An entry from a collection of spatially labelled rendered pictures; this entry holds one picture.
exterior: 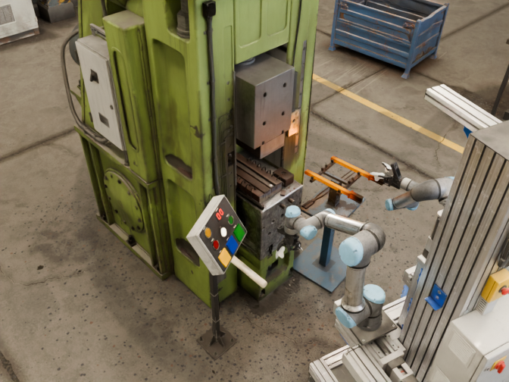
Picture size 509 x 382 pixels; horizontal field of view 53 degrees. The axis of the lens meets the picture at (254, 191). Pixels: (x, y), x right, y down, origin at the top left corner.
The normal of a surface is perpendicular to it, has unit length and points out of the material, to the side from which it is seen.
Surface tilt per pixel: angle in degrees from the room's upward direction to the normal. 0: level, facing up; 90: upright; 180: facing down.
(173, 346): 0
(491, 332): 0
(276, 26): 90
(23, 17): 90
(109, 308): 0
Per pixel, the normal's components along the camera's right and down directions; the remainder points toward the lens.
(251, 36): 0.70, 0.48
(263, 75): 0.01, -0.76
